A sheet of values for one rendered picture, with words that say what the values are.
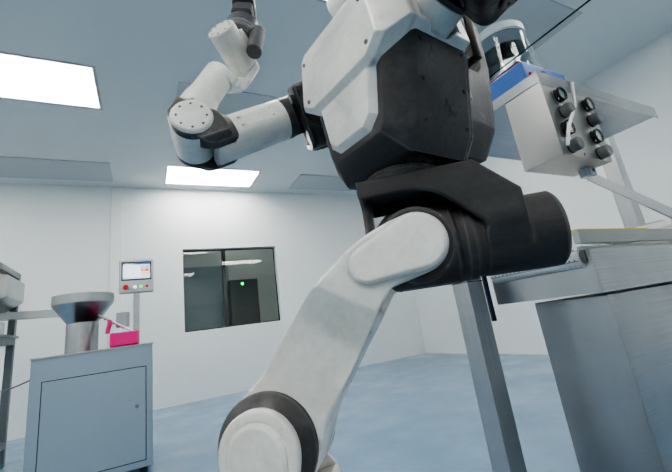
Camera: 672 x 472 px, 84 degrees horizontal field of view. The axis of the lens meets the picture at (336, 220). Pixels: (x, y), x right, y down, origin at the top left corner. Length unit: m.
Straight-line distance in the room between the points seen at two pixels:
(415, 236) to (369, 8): 0.34
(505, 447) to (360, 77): 0.96
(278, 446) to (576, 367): 0.87
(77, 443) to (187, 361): 2.86
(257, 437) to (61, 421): 2.33
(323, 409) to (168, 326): 5.00
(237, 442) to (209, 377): 5.02
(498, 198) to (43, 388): 2.64
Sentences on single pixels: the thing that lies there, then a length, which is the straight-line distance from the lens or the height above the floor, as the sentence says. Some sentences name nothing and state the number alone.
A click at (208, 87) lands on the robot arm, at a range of 0.86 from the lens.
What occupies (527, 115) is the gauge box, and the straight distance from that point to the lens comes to 1.10.
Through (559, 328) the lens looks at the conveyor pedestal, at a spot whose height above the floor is 0.62.
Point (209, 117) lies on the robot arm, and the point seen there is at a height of 1.12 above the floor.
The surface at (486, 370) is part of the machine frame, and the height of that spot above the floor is 0.55.
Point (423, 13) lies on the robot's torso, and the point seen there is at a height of 1.14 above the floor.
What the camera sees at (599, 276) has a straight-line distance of 1.04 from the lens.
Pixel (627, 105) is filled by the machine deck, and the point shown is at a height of 1.23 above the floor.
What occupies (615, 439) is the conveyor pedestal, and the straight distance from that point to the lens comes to 1.24.
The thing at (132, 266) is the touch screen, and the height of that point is 1.33.
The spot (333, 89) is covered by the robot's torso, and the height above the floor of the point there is 1.09.
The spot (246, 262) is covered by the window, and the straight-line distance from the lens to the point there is 5.88.
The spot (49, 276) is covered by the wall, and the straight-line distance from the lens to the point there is 5.70.
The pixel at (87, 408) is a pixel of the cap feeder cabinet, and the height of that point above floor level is 0.44.
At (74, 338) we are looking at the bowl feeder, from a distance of 3.06.
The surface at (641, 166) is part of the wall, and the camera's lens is 4.76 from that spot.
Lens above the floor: 0.72
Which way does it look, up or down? 15 degrees up
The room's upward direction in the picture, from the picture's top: 8 degrees counter-clockwise
